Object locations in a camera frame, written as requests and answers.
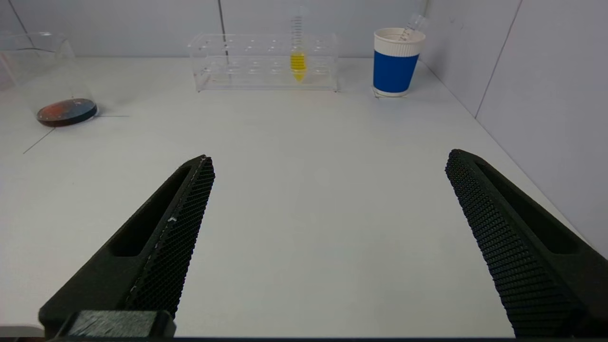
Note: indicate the clear glass beaker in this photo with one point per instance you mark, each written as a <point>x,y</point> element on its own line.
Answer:
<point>66,113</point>

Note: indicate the test tube with yellow pigment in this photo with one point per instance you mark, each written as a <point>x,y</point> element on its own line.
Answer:
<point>298,64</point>

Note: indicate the clear acrylic test tube rack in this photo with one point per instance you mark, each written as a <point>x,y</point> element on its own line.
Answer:
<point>256,71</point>

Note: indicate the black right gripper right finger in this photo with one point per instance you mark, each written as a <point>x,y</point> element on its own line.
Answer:
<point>522,256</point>

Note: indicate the blue white paper cup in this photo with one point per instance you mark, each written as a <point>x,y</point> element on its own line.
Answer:
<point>394,71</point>

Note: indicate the clear graduated plastic test tube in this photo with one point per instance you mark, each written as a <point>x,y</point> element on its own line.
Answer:
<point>414,23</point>

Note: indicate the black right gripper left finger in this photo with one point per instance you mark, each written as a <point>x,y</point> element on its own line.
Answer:
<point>156,256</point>

